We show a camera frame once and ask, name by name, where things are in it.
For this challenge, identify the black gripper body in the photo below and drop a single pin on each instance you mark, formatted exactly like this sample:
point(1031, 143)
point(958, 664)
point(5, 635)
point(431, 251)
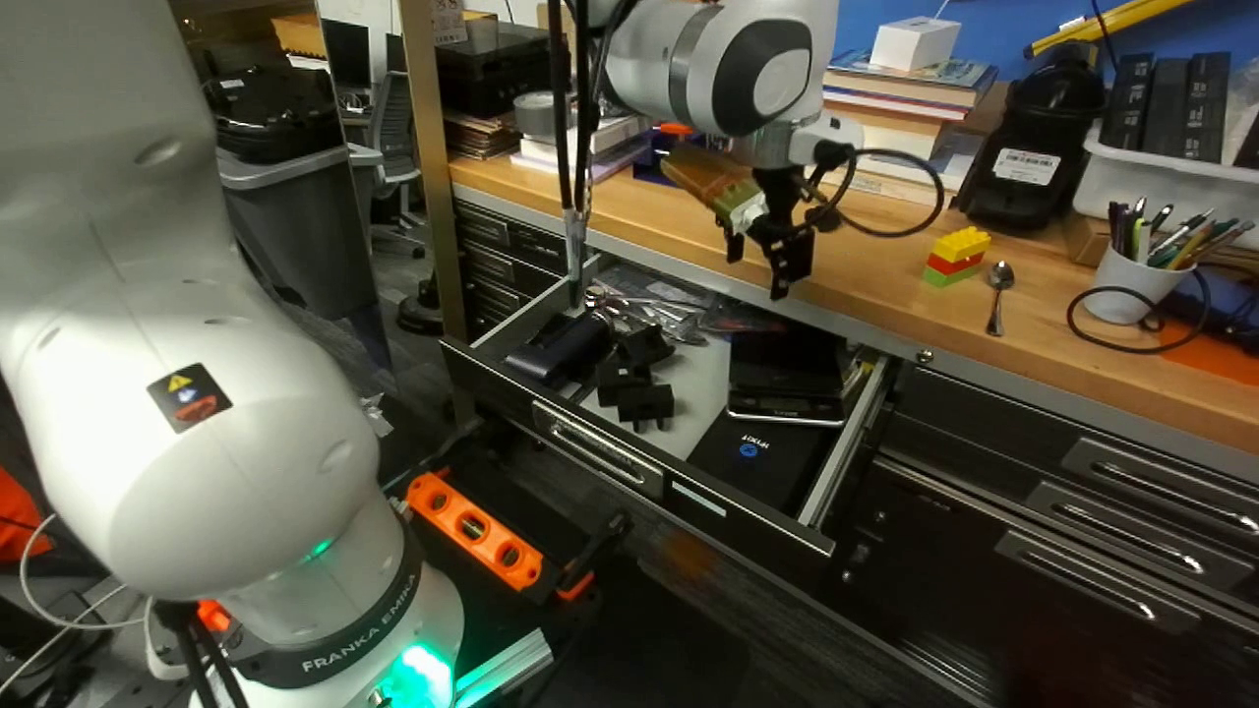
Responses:
point(785, 197)

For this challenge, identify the black two-prong block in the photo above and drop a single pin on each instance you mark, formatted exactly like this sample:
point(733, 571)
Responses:
point(826, 220)

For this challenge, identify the black plastic part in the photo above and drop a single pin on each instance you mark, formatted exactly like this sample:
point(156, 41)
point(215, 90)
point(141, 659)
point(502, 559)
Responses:
point(646, 407)
point(646, 347)

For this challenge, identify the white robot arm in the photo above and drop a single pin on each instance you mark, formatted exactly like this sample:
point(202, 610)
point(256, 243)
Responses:
point(198, 435)

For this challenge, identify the grey metal drawer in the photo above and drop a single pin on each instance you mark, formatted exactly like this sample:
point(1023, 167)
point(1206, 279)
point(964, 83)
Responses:
point(700, 397)

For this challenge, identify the grey drawer cabinet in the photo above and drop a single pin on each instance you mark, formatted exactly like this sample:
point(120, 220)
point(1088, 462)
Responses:
point(1048, 592)
point(511, 261)

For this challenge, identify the clear plastic parts bag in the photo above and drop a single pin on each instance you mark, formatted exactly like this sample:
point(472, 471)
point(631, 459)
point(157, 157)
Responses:
point(671, 300)

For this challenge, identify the thick hardcover book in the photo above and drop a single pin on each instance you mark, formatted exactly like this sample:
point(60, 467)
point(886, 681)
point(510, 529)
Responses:
point(905, 140)
point(889, 176)

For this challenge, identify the blue hex key stand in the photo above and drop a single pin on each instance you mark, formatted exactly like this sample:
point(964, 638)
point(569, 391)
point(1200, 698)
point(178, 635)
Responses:
point(652, 159)

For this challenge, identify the thin hardcover book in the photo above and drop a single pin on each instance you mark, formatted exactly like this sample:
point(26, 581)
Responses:
point(917, 82)
point(905, 105)

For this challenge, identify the black box blue logo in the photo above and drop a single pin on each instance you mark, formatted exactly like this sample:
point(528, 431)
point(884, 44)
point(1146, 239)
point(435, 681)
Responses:
point(762, 459)

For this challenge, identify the small white box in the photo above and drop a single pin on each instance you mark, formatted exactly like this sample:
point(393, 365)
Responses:
point(915, 44)

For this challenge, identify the lilac flat board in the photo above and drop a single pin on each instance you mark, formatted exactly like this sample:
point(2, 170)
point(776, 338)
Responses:
point(536, 170)

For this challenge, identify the metal spoon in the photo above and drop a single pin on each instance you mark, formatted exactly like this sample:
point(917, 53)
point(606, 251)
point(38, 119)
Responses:
point(999, 273)

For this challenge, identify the black pouch white label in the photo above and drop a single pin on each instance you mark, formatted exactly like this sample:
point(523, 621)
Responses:
point(1037, 105)

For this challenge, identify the stack of flat boards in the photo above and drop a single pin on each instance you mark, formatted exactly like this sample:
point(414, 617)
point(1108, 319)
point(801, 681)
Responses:
point(476, 137)

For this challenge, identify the black printer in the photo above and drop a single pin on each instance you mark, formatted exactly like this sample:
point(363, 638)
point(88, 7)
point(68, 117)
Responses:
point(498, 64)

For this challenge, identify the dark pen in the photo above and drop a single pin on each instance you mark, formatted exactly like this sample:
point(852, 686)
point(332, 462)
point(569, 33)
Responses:
point(1221, 233)
point(1163, 227)
point(1120, 231)

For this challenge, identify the black orange clamp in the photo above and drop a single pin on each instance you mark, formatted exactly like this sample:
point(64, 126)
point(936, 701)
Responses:
point(595, 551)

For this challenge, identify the white pen cup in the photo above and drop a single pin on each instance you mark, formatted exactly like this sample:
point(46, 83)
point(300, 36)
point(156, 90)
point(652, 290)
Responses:
point(1134, 297)

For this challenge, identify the office chair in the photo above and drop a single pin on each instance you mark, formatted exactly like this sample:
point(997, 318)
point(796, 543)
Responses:
point(393, 130)

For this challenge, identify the black rectangular block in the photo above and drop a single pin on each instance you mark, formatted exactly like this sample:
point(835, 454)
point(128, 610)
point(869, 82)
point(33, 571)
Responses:
point(1125, 99)
point(1209, 105)
point(1164, 105)

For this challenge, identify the white plastic bin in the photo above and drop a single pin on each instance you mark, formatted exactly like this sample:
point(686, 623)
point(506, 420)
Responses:
point(1153, 182)

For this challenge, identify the yellow bar tool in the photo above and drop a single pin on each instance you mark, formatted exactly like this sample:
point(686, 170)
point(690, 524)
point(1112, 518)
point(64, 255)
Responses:
point(1113, 20)

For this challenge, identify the orange spirit level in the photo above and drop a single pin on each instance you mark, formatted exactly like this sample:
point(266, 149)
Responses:
point(472, 529)

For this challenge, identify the green pen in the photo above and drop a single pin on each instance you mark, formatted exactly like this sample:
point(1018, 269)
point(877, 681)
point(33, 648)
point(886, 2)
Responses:
point(1181, 247)

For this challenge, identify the black desk monitor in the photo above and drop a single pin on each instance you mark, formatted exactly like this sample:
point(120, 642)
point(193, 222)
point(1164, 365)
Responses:
point(346, 53)

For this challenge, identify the blue flat object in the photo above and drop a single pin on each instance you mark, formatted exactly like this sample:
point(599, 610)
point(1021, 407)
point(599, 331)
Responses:
point(1231, 300)

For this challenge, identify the black equipment case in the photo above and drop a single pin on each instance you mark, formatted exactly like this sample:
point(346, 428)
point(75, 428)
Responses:
point(279, 105)

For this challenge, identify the small orange connector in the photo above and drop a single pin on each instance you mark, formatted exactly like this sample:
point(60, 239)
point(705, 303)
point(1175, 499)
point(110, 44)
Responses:
point(215, 621)

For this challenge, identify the orange floor object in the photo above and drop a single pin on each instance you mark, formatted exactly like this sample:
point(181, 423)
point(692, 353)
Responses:
point(21, 499)

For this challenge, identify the gold wrist camera bar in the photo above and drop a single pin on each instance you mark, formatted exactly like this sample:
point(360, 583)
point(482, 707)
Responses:
point(708, 182)

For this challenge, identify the black plastic bracket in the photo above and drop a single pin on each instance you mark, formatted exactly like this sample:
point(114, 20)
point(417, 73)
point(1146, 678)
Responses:
point(624, 385)

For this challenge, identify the grey duct tape roll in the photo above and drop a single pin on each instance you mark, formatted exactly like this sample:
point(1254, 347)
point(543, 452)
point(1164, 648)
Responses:
point(536, 117)

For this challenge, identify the blue wall board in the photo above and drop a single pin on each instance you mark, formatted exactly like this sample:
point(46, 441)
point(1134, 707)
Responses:
point(997, 27)

